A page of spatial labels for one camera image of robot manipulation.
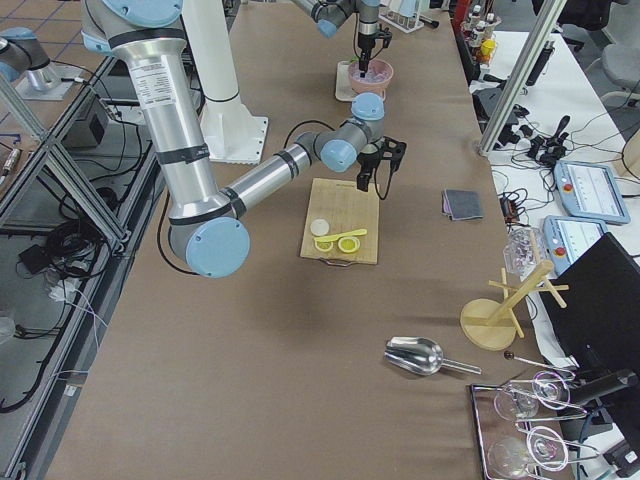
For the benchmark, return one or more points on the pink bowl of ice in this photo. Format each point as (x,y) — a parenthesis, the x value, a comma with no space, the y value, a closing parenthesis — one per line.
(375,80)

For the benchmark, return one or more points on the wine glass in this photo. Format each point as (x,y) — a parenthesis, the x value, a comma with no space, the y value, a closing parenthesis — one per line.
(538,453)
(544,398)

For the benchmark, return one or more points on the wooden cup tree stand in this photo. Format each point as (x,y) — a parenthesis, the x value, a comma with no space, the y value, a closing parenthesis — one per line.
(493,325)

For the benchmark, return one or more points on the teach pendant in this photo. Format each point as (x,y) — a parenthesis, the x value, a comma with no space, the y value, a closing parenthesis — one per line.
(567,238)
(589,190)

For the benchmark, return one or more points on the upper teach pendant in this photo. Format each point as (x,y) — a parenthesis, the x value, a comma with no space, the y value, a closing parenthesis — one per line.
(589,190)

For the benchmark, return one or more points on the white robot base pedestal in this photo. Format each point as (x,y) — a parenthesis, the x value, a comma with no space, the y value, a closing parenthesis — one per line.
(232,133)

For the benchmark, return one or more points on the lower wine glass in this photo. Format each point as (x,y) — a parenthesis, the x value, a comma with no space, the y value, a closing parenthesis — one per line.
(538,453)

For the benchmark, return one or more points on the yellow plastic knife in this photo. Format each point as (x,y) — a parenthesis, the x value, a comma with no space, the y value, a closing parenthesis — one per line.
(337,236)

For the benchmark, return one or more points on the upper wine glass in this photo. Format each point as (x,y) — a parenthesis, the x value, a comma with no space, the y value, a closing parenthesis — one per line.
(544,398)

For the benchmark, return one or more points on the clear crystal glass dish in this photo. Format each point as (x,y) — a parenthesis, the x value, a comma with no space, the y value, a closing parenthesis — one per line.
(524,250)

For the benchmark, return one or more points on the lemon slice near handle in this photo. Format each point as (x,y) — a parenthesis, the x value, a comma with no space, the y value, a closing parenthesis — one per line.
(349,244)

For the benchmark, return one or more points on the bamboo cutting board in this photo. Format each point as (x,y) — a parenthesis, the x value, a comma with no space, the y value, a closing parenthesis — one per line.
(344,208)

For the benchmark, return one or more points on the aluminium frame post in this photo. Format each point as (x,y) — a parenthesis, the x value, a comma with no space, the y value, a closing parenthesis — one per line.
(546,19)

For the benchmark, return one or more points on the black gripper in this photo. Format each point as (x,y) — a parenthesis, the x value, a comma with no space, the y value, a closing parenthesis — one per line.
(366,38)
(369,159)

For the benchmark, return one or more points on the cream serving tray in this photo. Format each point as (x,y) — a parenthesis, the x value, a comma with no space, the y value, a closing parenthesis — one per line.
(343,89)

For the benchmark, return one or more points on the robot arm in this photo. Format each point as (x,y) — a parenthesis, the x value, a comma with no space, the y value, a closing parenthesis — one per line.
(209,197)
(329,16)

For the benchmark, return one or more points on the black monitor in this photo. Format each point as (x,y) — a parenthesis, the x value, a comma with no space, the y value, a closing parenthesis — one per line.
(599,327)

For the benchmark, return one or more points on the lower teach pendant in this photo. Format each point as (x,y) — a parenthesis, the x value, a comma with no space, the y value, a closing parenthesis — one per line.
(567,238)

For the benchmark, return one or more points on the grey folded cloth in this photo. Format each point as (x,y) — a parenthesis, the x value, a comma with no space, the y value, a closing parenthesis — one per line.
(461,204)

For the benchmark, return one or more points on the steel ice scoop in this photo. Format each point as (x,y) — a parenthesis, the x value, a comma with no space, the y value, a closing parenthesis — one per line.
(422,356)

